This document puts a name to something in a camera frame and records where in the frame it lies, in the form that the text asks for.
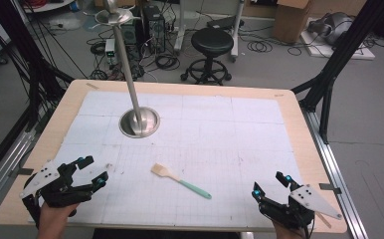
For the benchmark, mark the white flat board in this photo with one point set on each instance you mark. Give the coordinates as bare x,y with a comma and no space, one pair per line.
362,53

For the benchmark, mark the person's left hand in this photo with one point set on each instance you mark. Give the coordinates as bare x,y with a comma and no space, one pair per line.
55,220

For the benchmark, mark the steel utensil stand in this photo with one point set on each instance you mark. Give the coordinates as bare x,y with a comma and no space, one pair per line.
141,123

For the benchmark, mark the grey bag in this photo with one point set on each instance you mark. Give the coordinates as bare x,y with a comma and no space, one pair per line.
332,26

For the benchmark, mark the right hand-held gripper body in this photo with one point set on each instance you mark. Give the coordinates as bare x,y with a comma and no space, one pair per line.
294,207

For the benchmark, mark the aluminium rail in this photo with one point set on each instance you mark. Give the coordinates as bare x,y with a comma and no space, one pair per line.
336,172
4,172

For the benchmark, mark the grey tape piece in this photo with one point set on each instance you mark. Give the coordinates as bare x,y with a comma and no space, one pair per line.
330,188

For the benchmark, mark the dark tape piece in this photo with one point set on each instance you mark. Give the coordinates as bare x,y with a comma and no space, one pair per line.
22,171

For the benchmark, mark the black round stool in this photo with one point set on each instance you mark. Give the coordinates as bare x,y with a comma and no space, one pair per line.
211,43

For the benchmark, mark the black metal frame post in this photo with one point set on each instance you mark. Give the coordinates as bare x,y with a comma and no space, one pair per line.
339,56
31,66

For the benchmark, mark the person's right hand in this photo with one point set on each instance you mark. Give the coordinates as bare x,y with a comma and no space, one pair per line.
288,232

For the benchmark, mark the small grey power supply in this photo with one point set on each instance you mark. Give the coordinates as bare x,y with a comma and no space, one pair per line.
110,49

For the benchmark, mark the brown cardboard box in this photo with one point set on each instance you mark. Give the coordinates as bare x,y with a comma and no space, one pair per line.
291,20

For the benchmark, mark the beige tape strip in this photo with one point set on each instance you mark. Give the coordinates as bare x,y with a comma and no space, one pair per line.
92,86

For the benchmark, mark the white grid mat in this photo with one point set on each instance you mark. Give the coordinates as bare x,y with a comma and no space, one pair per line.
213,139

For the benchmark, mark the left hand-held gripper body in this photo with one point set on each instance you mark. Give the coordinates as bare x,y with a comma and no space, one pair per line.
52,191

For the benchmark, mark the black computer tower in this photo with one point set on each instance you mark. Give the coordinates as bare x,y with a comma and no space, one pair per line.
155,28

